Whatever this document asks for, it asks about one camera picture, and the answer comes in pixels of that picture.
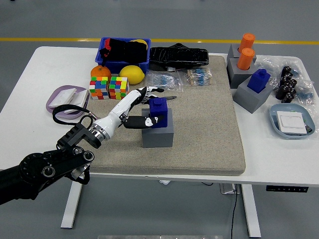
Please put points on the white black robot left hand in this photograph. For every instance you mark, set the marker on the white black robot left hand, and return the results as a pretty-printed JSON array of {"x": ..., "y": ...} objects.
[{"x": 117, "y": 112}]

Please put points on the blue square seal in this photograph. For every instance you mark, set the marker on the blue square seal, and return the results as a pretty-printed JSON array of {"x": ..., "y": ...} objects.
[
  {"x": 258, "y": 81},
  {"x": 160, "y": 107}
]

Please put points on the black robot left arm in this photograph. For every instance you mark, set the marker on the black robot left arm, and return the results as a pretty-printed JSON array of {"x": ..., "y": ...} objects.
[{"x": 32, "y": 169}]

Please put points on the grey seal holder block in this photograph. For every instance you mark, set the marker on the grey seal holder block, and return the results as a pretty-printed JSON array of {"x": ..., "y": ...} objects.
[
  {"x": 236, "y": 77},
  {"x": 157, "y": 139},
  {"x": 233, "y": 52},
  {"x": 249, "y": 99}
]

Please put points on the orange cylinder seal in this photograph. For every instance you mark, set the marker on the orange cylinder seal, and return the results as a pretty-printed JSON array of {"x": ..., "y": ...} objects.
[
  {"x": 245, "y": 58},
  {"x": 247, "y": 41}
]

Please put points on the multicolour puzzle cube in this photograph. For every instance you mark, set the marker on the multicolour puzzle cube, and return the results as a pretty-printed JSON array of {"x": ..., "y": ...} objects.
[
  {"x": 119, "y": 87},
  {"x": 98, "y": 87}
]

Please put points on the yellow lemon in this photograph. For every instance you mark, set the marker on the yellow lemon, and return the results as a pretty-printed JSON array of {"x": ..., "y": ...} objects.
[{"x": 130, "y": 74}]

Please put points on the orange fruit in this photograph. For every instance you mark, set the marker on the orange fruit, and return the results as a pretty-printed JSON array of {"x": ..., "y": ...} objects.
[{"x": 99, "y": 72}]

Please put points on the blue plastic bin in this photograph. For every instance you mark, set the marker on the blue plastic bin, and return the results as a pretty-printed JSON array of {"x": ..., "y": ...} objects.
[{"x": 129, "y": 67}]

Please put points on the black pen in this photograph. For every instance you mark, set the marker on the black pen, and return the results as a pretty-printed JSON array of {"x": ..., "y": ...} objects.
[{"x": 172, "y": 97}]

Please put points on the clear bag of blue resistors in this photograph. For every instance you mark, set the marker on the clear bag of blue resistors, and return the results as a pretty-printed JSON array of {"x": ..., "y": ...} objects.
[{"x": 169, "y": 79}]

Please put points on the black cloth bag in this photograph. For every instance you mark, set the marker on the black cloth bag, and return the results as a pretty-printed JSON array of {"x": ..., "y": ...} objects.
[{"x": 124, "y": 51}]

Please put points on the purple tray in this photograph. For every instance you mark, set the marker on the purple tray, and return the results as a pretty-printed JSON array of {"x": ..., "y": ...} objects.
[{"x": 53, "y": 97}]

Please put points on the yellow item in bin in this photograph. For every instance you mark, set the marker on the yellow item in bin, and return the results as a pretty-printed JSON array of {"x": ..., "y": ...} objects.
[{"x": 139, "y": 41}]

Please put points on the black wrapped flat package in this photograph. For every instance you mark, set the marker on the black wrapped flat package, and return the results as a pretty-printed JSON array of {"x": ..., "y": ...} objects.
[{"x": 179, "y": 57}]

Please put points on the grey-brown fabric mat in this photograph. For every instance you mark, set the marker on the grey-brown fabric mat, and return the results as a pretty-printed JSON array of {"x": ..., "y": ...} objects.
[{"x": 199, "y": 124}]

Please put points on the clear bag of taped resistors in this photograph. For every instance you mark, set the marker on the clear bag of taped resistors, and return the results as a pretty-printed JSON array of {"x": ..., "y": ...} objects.
[{"x": 199, "y": 77}]

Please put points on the white table leg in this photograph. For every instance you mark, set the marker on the white table leg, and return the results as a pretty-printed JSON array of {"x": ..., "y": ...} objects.
[
  {"x": 69, "y": 211},
  {"x": 250, "y": 211}
]

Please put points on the grey box under table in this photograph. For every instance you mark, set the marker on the grey box under table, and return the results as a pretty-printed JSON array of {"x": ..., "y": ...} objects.
[{"x": 228, "y": 188}]

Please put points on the clear plastic bag of parts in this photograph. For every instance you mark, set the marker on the clear plastic bag of parts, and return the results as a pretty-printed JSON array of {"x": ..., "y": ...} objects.
[{"x": 269, "y": 62}]

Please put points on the black capacitor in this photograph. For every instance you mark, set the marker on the black capacitor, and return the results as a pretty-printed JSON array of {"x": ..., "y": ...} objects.
[
  {"x": 293, "y": 83},
  {"x": 291, "y": 92},
  {"x": 284, "y": 80},
  {"x": 287, "y": 98},
  {"x": 281, "y": 90},
  {"x": 286, "y": 70}
]

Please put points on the light blue tray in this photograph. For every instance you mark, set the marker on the light blue tray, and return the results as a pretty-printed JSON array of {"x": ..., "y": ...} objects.
[{"x": 286, "y": 108}]

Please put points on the black table height controller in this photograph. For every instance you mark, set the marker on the black table height controller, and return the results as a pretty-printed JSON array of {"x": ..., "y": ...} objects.
[{"x": 286, "y": 188}]

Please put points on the white switch panel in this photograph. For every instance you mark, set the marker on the white switch panel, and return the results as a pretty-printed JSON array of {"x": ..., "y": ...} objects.
[
  {"x": 290, "y": 122},
  {"x": 62, "y": 98},
  {"x": 78, "y": 100}
]

